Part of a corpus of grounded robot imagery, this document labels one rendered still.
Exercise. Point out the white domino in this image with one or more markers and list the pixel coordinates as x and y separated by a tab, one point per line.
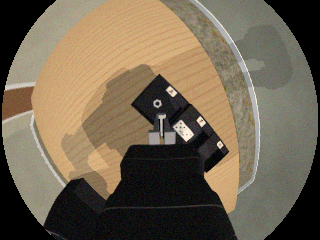
183	130

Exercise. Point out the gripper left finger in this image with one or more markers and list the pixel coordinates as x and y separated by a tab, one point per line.
154	135

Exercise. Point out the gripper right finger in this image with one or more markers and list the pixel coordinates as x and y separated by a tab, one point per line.
168	135

